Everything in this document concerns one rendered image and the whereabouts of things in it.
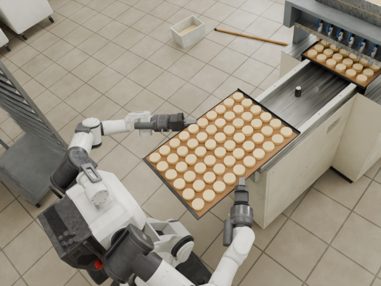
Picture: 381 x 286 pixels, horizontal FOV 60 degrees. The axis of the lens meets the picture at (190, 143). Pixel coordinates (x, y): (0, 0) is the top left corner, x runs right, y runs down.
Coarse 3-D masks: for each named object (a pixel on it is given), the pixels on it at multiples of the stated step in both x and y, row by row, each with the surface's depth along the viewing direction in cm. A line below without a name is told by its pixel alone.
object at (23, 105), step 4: (0, 92) 234; (4, 96) 231; (8, 96) 230; (12, 100) 227; (16, 100) 226; (20, 104) 223; (24, 104) 223; (28, 104) 218; (24, 108) 221; (28, 108) 220; (32, 108) 219
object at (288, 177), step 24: (312, 72) 190; (288, 96) 182; (312, 96) 179; (288, 120) 173; (336, 120) 181; (312, 144) 178; (336, 144) 210; (288, 168) 175; (312, 168) 207; (264, 192) 177; (288, 192) 203; (264, 216) 201
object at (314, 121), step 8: (352, 88) 171; (336, 96) 169; (344, 96) 169; (328, 104) 167; (336, 104) 169; (320, 112) 165; (328, 112) 168; (312, 120) 163; (320, 120) 167; (304, 128) 161; (312, 128) 167; (288, 144) 157; (280, 152) 156; (272, 160) 156; (264, 168) 155
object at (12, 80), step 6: (0, 60) 189; (0, 66) 190; (6, 72) 195; (12, 78) 199; (12, 84) 202; (18, 84) 204; (18, 90) 206; (24, 90) 209; (24, 96) 211; (30, 102) 215; (36, 108) 221; (42, 114) 227; (42, 120) 230; (48, 126) 235; (54, 132) 242; (60, 138) 248; (66, 144) 256; (66, 150) 261
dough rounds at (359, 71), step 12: (312, 48) 192; (324, 48) 190; (324, 60) 184; (336, 60) 182; (348, 60) 180; (360, 60) 178; (348, 72) 175; (360, 72) 176; (372, 72) 172; (360, 84) 171
